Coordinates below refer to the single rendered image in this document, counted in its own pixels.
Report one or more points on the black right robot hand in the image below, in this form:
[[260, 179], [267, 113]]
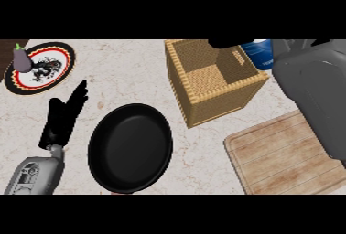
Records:
[[227, 43]]

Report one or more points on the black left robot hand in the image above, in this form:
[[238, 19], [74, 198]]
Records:
[[57, 122]]

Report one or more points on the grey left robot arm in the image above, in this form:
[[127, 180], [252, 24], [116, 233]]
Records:
[[35, 175]]

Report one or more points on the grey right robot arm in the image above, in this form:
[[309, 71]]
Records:
[[315, 91]]

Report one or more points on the blue can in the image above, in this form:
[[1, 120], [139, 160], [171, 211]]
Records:
[[260, 56]]

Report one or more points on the square wicker basket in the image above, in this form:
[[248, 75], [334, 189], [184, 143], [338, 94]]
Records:
[[215, 100]]

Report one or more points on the wooden cutting board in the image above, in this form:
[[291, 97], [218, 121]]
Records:
[[279, 158]]

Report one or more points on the black frying pan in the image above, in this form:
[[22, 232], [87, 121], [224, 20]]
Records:
[[130, 147]]

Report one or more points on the black rimmed patterned plate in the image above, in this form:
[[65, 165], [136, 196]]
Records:
[[62, 61]]

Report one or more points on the purple eggplant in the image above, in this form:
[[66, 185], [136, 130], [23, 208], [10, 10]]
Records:
[[20, 61]]

